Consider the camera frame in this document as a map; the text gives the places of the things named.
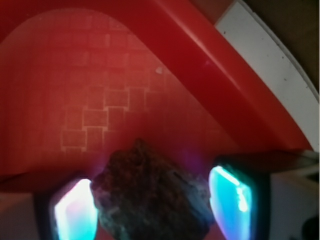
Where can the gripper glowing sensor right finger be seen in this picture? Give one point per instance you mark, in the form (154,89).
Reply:
(272,195)

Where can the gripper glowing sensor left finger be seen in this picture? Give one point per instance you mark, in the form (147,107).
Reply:
(47,205)

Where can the brown rough rock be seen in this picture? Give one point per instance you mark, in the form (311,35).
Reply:
(142,195)

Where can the red plastic tray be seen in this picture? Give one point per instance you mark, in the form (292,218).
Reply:
(82,78)

